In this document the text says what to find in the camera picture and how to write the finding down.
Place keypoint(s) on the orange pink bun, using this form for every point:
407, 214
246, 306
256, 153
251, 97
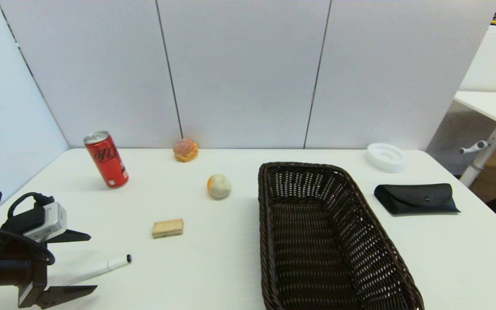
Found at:
185, 150

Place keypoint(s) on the white side table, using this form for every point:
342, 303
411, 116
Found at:
489, 105

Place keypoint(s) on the black glasses case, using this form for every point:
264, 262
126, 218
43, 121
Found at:
416, 200

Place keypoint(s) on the dark brown wicker basket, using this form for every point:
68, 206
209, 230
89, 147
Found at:
317, 241

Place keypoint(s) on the yellow grey round fruit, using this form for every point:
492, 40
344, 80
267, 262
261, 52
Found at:
219, 187

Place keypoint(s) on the red soda can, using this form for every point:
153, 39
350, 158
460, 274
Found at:
106, 161

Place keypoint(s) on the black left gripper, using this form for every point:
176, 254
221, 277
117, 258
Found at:
32, 273

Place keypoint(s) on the small wooden block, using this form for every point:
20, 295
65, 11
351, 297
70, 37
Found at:
167, 228

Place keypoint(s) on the white round tape holder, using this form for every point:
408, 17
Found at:
385, 158

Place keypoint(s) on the white marker with black caps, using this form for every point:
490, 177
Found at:
116, 261

